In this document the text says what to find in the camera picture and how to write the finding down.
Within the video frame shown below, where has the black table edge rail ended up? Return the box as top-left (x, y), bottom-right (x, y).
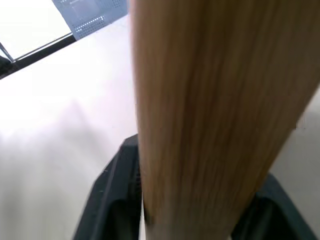
top-left (0, 32), bottom-right (76, 80)

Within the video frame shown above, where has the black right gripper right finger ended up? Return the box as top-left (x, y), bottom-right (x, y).
top-left (230, 173), bottom-right (320, 240)

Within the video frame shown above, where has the wooden board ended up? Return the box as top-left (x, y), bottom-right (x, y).
top-left (126, 0), bottom-right (320, 240)

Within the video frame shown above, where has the grey perforated metal panel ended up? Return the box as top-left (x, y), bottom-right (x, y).
top-left (52, 0), bottom-right (130, 41)

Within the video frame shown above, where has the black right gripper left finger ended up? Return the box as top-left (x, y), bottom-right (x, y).
top-left (71, 133), bottom-right (143, 240)

